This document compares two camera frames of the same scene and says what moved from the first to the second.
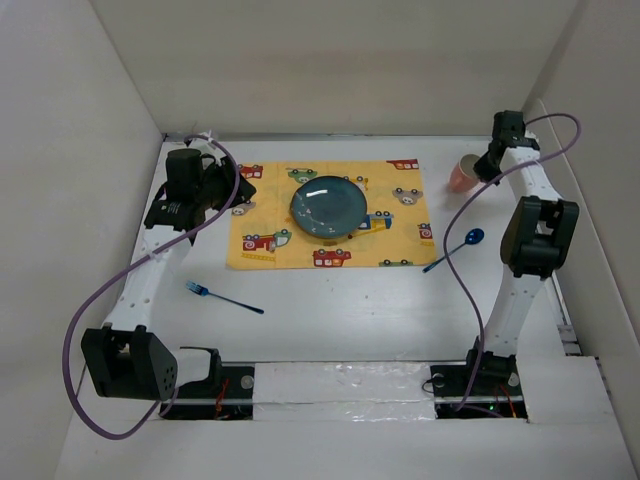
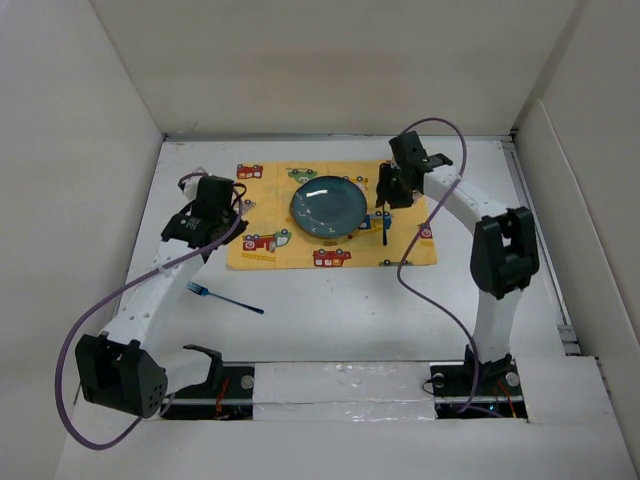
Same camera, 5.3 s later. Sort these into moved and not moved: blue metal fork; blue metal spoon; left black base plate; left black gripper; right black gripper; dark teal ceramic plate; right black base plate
Moved: left black gripper; right black gripper; blue metal spoon
Not moved: left black base plate; right black base plate; blue metal fork; dark teal ceramic plate
